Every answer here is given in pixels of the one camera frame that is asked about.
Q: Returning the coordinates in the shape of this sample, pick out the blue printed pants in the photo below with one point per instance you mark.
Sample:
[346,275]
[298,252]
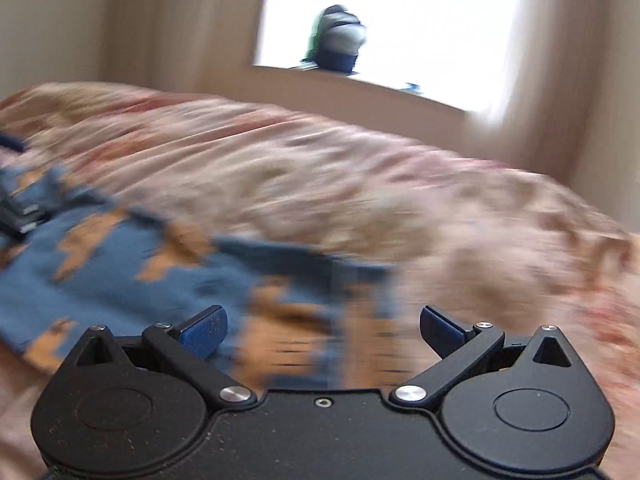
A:
[125,270]

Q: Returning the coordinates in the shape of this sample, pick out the white framed window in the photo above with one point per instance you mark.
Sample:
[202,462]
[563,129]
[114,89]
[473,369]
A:
[400,20]

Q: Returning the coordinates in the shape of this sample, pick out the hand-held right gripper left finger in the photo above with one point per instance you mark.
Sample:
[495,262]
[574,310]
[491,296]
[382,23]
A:
[205,332]

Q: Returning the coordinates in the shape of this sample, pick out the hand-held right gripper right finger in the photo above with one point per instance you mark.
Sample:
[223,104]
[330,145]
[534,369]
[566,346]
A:
[440,332]

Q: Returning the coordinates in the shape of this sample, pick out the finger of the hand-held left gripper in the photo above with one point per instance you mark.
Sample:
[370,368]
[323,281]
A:
[20,217]
[11,142]

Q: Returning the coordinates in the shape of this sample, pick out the floral pink blanket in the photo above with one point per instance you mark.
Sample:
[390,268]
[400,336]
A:
[400,185]

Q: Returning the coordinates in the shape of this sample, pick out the small blue box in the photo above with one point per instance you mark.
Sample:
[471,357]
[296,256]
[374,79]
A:
[412,88]

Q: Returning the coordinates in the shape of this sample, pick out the beige curtain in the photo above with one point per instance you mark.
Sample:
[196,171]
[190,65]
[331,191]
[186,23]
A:
[200,25]
[545,70]

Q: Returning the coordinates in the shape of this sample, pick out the dark blue backpack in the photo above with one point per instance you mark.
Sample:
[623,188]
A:
[340,40]

